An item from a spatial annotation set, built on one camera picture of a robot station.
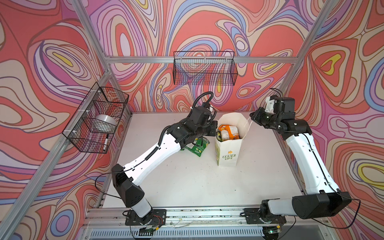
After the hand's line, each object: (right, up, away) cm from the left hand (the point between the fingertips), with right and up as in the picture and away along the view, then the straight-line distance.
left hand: (220, 125), depth 70 cm
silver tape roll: (-56, +3, +4) cm, 57 cm away
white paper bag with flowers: (+5, -14, +9) cm, 17 cm away
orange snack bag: (+8, -4, +17) cm, 19 cm away
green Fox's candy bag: (-10, -14, +26) cm, 31 cm away
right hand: (+16, +4, +4) cm, 17 cm away
